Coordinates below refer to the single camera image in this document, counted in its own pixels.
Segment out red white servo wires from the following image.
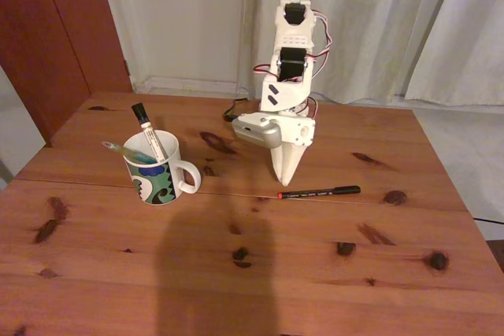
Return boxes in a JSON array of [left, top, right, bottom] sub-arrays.
[[254, 11, 334, 117]]

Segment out white mug with green pattern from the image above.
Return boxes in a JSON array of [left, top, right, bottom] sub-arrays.
[[121, 129, 202, 206]]

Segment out black pen with red end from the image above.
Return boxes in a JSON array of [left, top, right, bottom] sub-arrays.
[[277, 185, 361, 201]]

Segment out green transparent pen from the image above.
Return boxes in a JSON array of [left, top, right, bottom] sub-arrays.
[[101, 140, 158, 165]]

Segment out brown wooden door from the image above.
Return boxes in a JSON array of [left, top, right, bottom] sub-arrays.
[[0, 0, 133, 148]]

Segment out narrow white curtain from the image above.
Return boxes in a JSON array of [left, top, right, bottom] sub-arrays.
[[405, 0, 504, 109]]

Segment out silver camera box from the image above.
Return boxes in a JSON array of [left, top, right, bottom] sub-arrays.
[[231, 113, 285, 150]]

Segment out white marker with black cap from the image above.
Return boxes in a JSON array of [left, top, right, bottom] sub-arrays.
[[131, 102, 166, 164]]

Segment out black camera cable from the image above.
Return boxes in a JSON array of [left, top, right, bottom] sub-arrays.
[[223, 98, 247, 124]]

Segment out wide white curtain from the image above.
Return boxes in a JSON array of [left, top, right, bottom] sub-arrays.
[[238, 0, 461, 105]]

